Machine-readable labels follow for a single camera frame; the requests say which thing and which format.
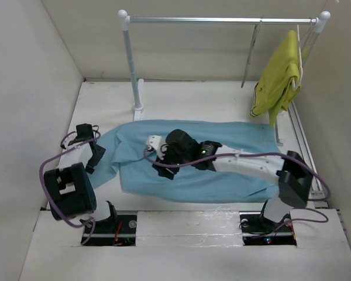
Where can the yellow-green garment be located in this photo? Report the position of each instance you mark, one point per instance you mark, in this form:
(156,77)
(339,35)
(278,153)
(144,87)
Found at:
(274,91)

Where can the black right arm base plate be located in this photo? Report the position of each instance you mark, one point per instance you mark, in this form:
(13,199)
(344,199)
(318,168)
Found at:
(257,233)

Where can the silver and white clothes rack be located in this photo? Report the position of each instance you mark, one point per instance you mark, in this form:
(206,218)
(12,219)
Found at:
(203,48)

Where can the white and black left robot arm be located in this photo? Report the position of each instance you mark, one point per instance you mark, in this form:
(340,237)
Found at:
(69,185)

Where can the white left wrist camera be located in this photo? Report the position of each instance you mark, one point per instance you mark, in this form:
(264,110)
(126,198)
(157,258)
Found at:
(155,143)

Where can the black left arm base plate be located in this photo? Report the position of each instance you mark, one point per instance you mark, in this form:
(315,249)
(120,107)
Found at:
(121,232)

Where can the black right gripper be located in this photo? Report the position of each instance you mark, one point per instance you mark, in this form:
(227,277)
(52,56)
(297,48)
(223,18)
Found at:
(163,171)

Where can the silver metal hanger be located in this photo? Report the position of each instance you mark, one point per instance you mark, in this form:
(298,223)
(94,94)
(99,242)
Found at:
(250,52)

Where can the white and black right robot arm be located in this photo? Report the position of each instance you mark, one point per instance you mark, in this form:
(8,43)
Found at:
(288,172)

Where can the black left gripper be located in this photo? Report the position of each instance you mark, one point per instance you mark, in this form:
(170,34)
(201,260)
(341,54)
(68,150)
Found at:
(90,165)

